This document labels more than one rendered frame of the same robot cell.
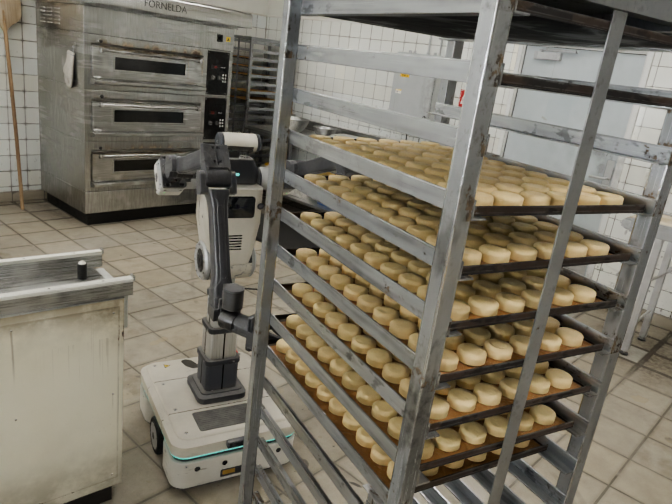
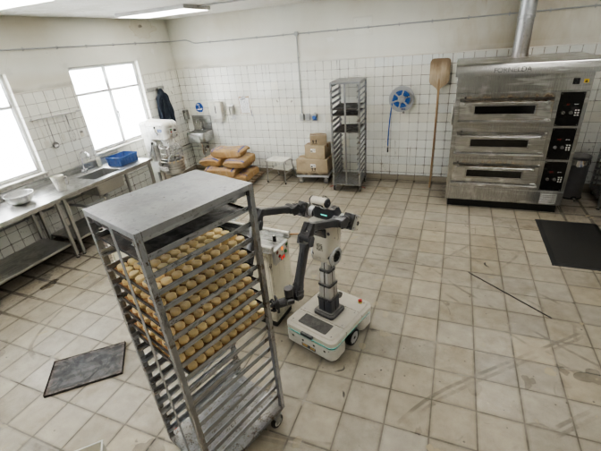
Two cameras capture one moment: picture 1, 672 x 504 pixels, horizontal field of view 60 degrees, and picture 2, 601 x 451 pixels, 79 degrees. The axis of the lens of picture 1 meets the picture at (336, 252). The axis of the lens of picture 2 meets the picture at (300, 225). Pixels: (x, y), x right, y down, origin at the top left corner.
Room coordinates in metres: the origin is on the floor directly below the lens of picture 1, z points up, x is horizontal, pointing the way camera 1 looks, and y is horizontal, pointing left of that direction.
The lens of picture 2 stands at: (1.27, -1.97, 2.44)
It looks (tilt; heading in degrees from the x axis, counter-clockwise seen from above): 27 degrees down; 73
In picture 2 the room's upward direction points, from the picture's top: 5 degrees counter-clockwise
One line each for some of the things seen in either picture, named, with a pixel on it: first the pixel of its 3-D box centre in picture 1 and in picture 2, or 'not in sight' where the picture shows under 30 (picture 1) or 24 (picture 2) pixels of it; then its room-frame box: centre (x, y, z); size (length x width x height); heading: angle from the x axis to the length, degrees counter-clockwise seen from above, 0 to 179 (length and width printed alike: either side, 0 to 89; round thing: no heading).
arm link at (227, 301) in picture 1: (229, 302); not in sight; (1.49, 0.28, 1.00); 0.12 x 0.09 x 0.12; 31
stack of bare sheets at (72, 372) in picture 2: not in sight; (88, 367); (0.07, 0.90, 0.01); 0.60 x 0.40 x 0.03; 1
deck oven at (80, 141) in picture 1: (143, 109); (507, 134); (5.72, 2.05, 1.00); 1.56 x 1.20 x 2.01; 139
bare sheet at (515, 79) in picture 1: (464, 75); (175, 222); (1.16, -0.20, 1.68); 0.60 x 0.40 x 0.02; 31
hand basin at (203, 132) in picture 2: not in sight; (202, 130); (1.76, 6.03, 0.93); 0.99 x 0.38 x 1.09; 139
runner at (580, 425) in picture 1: (473, 352); (224, 332); (1.27, -0.36, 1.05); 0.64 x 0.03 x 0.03; 31
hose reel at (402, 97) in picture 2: not in sight; (400, 120); (4.88, 3.50, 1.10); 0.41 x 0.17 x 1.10; 139
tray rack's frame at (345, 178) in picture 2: not in sight; (349, 134); (4.04, 3.75, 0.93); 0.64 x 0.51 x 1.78; 52
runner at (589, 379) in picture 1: (480, 318); (221, 319); (1.27, -0.36, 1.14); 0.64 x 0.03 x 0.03; 31
